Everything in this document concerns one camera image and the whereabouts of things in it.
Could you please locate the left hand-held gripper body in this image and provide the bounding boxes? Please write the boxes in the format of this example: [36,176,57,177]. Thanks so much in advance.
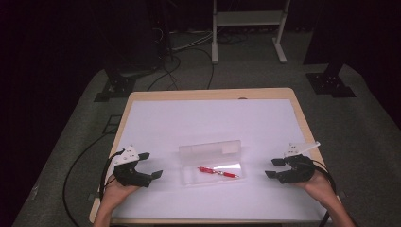
[112,145,154,189]

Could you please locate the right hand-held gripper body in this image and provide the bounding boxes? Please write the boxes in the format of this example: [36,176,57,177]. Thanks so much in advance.
[277,141,322,185]

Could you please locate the red pen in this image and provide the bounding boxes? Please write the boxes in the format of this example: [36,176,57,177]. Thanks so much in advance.
[197,166,240,180]

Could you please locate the clear plastic pencil case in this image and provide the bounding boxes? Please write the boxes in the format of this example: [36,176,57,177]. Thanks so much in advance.
[178,139,248,188]

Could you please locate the person's left hand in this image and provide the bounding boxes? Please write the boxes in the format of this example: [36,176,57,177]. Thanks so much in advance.
[99,179,140,210]

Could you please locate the person's right hand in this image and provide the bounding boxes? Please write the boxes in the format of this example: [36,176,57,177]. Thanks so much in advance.
[294,171,336,206]

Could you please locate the white paper sheet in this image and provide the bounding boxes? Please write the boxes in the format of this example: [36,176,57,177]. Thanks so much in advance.
[103,98,329,222]

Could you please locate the black stand base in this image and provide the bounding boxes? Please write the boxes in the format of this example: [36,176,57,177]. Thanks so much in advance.
[305,62,357,99]
[93,73,137,103]

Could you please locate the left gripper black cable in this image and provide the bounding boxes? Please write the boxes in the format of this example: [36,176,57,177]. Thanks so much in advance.
[98,148,126,202]

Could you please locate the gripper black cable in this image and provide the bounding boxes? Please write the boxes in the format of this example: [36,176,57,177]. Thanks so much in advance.
[98,148,126,202]
[311,159,338,227]

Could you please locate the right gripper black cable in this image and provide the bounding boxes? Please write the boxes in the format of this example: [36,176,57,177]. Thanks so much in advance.
[311,159,338,227]

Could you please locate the long black floor cable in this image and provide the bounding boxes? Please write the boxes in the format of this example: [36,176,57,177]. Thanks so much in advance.
[61,131,112,227]

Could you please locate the black looped floor cable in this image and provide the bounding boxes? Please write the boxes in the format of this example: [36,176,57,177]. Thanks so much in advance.
[146,46,216,92]

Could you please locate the white floor cables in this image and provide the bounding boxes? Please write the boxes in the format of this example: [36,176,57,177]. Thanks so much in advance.
[170,30,215,52]

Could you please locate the white metal stand frame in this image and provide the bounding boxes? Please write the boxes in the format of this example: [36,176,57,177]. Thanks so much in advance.
[211,0,291,65]

